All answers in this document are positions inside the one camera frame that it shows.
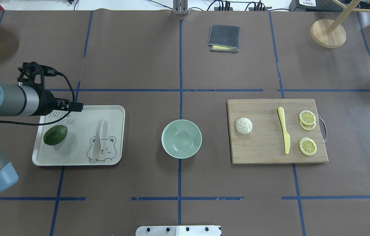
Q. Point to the green avocado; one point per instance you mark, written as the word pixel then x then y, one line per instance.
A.
pixel 55 135

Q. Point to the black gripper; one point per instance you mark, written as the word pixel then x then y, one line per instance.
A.
pixel 46 102

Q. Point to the yellow plastic knife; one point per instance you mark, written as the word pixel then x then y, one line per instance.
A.
pixel 286 135

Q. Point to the light green bowl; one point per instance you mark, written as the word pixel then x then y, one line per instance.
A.
pixel 181 139

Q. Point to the bamboo cutting board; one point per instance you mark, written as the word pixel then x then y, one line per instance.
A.
pixel 265 144

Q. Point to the beige plastic spoon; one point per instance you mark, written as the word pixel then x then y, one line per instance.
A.
pixel 96 149

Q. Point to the white steamed bun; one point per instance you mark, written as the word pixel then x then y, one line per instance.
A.
pixel 244 125

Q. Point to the upper single lemon slice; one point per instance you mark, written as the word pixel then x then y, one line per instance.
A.
pixel 307 146

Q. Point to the beige bear tray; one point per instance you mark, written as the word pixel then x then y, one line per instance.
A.
pixel 75 149

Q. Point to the bottom stacked lemon slice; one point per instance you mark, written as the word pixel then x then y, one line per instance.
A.
pixel 307 127

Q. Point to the wooden mug tree stand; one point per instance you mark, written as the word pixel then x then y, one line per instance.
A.
pixel 329 33

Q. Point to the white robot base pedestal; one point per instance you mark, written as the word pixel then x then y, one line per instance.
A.
pixel 186 230

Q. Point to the top stacked lemon slice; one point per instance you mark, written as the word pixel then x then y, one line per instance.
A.
pixel 307 117

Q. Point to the stacked lemon slice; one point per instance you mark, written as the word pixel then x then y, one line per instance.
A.
pixel 307 117
pixel 307 127

